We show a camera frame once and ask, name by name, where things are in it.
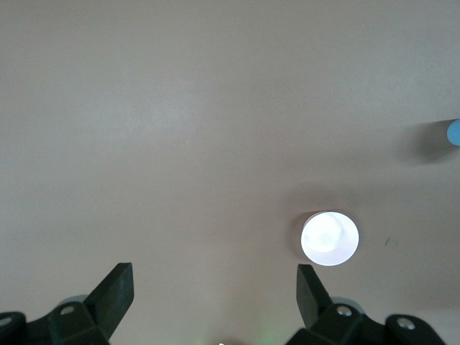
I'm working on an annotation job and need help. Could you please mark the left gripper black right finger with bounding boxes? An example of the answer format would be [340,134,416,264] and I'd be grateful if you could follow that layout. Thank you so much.
[285,264,446,345]

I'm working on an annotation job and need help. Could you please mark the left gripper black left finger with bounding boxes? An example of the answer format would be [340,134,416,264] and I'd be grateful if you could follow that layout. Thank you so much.
[0,262,136,345]

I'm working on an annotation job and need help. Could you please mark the small blue cup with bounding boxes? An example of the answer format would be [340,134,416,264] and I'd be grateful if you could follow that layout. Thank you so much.
[446,119,460,147]

